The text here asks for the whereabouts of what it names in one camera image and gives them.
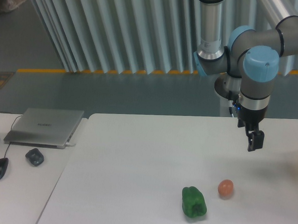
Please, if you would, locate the brown egg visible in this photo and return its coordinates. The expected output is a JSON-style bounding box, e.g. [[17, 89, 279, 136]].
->
[[218, 179, 234, 197]]

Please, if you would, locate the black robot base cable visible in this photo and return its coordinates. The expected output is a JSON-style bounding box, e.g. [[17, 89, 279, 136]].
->
[[226, 90, 239, 119]]

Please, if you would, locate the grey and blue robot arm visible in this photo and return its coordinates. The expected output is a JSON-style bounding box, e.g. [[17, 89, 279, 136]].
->
[[194, 0, 298, 151]]

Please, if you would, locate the black mouse cable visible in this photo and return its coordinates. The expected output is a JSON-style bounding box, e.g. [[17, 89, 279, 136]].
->
[[0, 111, 23, 159]]

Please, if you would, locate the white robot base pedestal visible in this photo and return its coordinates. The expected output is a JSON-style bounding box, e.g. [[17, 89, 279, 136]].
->
[[212, 72, 243, 119]]

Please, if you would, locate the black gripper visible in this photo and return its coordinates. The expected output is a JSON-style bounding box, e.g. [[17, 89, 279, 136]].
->
[[237, 105, 267, 151]]

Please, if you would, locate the white folding screen partition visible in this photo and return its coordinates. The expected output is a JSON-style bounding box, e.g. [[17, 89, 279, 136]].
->
[[32, 0, 298, 78]]

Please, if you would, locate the silver closed laptop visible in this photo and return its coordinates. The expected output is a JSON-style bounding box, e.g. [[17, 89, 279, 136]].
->
[[3, 108, 84, 149]]

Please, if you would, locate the green bell pepper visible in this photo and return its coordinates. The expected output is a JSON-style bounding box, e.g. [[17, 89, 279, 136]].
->
[[182, 186, 207, 218]]

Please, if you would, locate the dark earbuds case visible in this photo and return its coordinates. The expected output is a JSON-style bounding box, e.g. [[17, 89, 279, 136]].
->
[[25, 148, 44, 167]]

